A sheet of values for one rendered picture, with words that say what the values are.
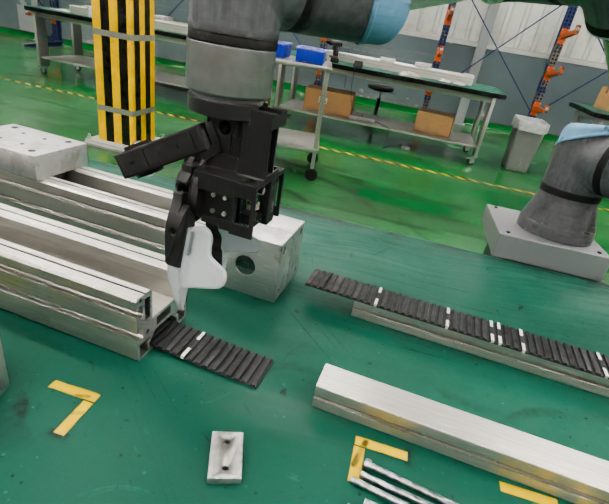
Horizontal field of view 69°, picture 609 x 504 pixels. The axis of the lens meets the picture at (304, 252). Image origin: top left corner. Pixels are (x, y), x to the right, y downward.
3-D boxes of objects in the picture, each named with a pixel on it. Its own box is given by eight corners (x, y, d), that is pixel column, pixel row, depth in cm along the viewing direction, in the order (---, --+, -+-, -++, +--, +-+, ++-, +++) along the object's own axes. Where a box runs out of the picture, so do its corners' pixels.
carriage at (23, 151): (89, 179, 80) (86, 142, 77) (39, 197, 71) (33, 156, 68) (18, 159, 84) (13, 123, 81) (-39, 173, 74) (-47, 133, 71)
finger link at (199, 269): (208, 330, 42) (231, 236, 41) (154, 311, 43) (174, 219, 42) (222, 323, 45) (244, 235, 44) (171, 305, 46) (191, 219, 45)
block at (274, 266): (301, 267, 76) (309, 216, 71) (273, 303, 65) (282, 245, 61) (252, 252, 78) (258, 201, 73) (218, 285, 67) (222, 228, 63)
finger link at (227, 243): (256, 285, 52) (252, 228, 46) (211, 271, 53) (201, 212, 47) (267, 267, 54) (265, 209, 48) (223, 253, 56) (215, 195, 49)
